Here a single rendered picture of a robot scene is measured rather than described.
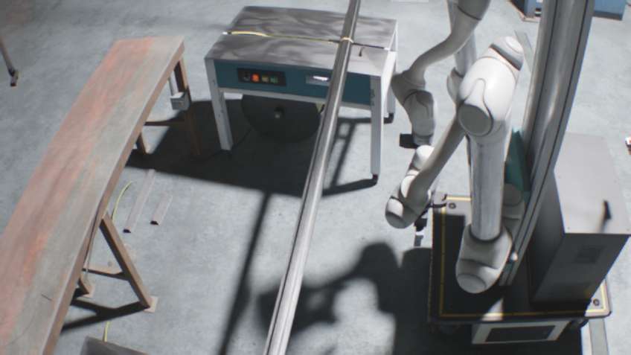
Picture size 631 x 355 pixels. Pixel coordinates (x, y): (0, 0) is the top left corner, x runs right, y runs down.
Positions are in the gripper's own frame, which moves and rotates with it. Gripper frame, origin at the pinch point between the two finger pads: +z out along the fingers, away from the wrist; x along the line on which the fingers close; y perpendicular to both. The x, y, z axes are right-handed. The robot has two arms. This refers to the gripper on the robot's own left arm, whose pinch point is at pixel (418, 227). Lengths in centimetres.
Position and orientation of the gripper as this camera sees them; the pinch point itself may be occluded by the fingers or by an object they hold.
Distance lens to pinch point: 210.4
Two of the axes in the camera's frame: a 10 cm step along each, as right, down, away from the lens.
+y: -9.9, -0.6, 1.5
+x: -1.4, 7.3, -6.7
